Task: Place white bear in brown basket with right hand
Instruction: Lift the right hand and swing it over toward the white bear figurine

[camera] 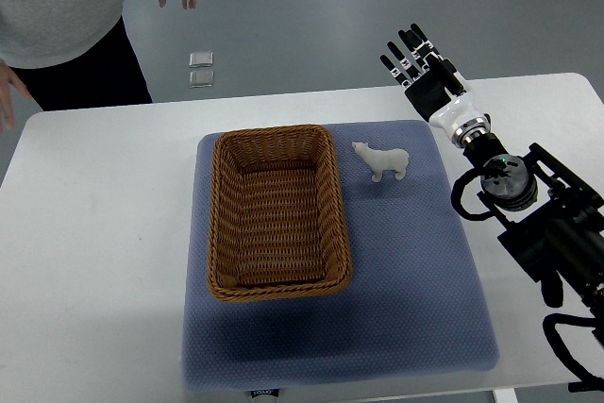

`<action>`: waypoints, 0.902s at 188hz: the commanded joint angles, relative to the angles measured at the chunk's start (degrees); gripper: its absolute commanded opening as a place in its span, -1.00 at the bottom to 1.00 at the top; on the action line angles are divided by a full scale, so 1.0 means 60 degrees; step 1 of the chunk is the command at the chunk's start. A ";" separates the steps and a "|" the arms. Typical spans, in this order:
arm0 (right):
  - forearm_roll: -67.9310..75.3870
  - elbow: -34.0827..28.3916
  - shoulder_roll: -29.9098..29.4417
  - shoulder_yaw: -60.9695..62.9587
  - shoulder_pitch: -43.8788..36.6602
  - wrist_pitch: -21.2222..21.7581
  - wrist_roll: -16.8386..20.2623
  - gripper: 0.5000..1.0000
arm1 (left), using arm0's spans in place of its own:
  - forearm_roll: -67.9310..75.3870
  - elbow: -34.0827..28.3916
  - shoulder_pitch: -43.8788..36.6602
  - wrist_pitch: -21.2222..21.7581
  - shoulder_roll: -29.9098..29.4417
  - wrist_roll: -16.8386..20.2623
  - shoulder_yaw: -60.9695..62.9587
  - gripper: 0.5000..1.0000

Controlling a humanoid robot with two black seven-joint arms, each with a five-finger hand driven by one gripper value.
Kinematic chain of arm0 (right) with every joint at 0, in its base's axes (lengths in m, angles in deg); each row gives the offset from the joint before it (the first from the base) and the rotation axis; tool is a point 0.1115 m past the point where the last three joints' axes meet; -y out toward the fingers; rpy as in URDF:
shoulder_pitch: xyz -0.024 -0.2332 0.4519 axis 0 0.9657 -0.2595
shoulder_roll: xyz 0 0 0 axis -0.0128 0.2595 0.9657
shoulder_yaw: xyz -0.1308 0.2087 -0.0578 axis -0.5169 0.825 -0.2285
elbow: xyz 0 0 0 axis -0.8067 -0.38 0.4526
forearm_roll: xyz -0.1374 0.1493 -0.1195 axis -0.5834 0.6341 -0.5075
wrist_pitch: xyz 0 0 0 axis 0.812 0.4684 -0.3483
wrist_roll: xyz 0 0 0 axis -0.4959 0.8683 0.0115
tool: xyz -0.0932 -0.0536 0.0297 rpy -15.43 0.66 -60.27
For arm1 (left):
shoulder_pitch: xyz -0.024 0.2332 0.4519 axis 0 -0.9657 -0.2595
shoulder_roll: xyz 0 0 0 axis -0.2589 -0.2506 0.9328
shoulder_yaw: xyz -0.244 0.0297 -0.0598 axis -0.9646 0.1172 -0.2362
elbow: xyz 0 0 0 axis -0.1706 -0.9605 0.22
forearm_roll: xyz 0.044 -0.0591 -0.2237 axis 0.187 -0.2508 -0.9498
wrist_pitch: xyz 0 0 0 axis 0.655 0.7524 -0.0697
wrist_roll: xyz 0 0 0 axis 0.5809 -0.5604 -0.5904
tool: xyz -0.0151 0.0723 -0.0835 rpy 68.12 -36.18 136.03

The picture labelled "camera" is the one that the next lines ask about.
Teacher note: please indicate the person's right hand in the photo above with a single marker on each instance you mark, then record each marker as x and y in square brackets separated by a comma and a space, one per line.
[9, 81]

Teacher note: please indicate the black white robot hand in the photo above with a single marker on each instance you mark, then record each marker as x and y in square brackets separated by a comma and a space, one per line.
[436, 89]

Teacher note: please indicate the white toy polar bear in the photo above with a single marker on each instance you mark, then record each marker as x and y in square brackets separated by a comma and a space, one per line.
[381, 161]

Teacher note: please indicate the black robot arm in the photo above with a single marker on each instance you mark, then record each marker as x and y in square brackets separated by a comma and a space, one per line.
[553, 229]

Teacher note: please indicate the brown wicker basket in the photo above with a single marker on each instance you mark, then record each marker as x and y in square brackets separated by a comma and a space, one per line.
[277, 227]

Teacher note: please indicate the upper metal floor plate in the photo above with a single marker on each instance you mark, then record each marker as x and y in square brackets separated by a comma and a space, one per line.
[199, 59]

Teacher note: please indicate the person in grey sweatshirt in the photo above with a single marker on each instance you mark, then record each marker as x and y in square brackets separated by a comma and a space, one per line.
[72, 54]

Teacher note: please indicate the blue-grey foam mat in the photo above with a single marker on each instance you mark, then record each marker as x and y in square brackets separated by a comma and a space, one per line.
[414, 304]

